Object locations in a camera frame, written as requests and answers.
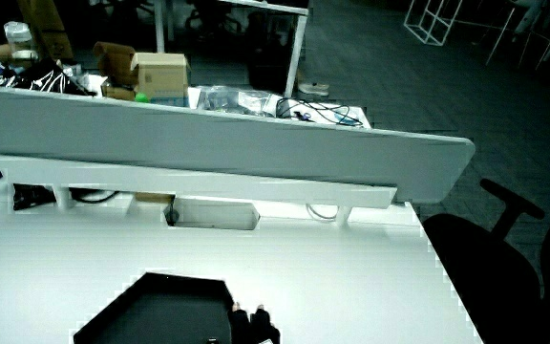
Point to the person's right hand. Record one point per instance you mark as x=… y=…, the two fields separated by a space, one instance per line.
x=256 y=327

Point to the black office chair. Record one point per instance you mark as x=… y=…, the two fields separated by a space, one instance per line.
x=490 y=272

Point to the black plastic bag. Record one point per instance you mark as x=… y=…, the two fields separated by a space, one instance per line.
x=46 y=79

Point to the clear plastic bags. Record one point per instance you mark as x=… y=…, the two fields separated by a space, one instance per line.
x=237 y=100

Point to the brown open cardboard box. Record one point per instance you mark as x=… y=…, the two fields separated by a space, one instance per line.
x=115 y=64

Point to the green ball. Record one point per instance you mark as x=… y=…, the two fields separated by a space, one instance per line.
x=141 y=98

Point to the tall brown cardboard box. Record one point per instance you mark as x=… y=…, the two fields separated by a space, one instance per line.
x=48 y=26

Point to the white shoe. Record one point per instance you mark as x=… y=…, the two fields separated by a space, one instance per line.
x=313 y=88

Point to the grey desk divider panel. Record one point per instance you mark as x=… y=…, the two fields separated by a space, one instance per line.
x=208 y=143

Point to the white desk shelf riser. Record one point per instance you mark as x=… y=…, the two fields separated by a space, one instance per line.
x=184 y=181

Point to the white background table frame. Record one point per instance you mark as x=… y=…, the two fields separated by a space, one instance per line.
x=299 y=43

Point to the black plate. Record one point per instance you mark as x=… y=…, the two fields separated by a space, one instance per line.
x=160 y=310

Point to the light cardboard box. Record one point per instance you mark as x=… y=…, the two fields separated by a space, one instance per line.
x=162 y=76

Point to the clear plastic jar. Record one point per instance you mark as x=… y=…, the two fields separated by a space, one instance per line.
x=18 y=40

